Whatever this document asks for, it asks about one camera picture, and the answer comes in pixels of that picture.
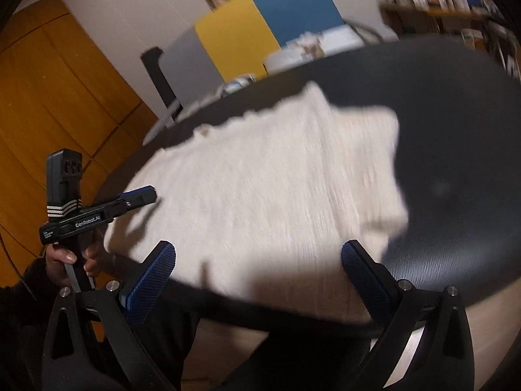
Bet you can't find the cream knit sweater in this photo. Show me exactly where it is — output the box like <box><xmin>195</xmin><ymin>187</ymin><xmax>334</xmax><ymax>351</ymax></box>
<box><xmin>104</xmin><ymin>83</ymin><xmax>408</xmax><ymax>322</ymax></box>

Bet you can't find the black sleeved left forearm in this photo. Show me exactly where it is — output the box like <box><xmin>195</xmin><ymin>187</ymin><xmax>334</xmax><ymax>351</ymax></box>
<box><xmin>1</xmin><ymin>259</ymin><xmax>58</xmax><ymax>390</ymax></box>

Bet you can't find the person left hand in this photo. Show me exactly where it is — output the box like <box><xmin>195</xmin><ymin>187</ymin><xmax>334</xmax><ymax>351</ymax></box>
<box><xmin>44</xmin><ymin>230</ymin><xmax>106</xmax><ymax>286</ymax></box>

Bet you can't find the geometric pattern pillow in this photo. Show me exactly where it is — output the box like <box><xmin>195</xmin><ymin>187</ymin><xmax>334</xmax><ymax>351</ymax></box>
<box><xmin>180</xmin><ymin>73</ymin><xmax>257</xmax><ymax>117</ymax></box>

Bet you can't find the grey yellow blue sofa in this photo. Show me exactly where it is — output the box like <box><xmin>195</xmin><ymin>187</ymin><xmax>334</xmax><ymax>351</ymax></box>
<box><xmin>140</xmin><ymin>0</ymin><xmax>383</xmax><ymax>144</ymax></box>

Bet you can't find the white deer print pillow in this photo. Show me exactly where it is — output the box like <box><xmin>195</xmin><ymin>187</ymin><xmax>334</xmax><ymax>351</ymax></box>
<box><xmin>263</xmin><ymin>25</ymin><xmax>365</xmax><ymax>75</ymax></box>

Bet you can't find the wooden desk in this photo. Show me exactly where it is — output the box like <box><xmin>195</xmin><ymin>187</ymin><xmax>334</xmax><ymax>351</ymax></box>
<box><xmin>379</xmin><ymin>3</ymin><xmax>516</xmax><ymax>51</ymax></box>

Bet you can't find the thin black cable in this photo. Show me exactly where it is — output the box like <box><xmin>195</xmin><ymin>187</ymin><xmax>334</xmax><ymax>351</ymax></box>
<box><xmin>0</xmin><ymin>229</ymin><xmax>38</xmax><ymax>298</ymax></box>

